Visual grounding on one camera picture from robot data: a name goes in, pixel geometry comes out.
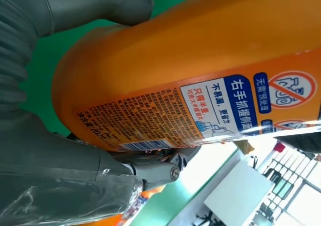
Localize green table mat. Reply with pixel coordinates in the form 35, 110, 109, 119
20, 0, 239, 226

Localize black chair base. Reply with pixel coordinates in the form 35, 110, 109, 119
194, 209, 221, 226

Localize white flat box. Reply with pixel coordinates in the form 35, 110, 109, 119
203, 160, 276, 223

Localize small red object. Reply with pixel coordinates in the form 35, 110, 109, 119
273, 142, 287, 153

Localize white gridded shelf unit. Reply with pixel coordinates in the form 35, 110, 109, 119
258, 144, 321, 226

